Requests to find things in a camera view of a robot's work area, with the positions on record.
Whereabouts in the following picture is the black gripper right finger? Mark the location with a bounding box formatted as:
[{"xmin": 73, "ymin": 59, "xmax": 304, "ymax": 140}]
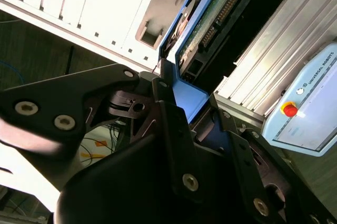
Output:
[{"xmin": 207, "ymin": 95, "xmax": 337, "ymax": 224}]

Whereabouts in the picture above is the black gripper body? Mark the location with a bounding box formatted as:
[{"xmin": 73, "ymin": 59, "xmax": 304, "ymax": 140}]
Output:
[{"xmin": 54, "ymin": 133, "xmax": 253, "ymax": 224}]

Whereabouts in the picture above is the hard disk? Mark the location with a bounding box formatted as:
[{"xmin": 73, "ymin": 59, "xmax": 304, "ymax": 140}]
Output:
[{"xmin": 157, "ymin": 0, "xmax": 264, "ymax": 156}]

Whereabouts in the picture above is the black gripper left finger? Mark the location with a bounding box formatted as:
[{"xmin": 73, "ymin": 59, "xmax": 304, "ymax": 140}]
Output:
[{"xmin": 0, "ymin": 59, "xmax": 209, "ymax": 209}]

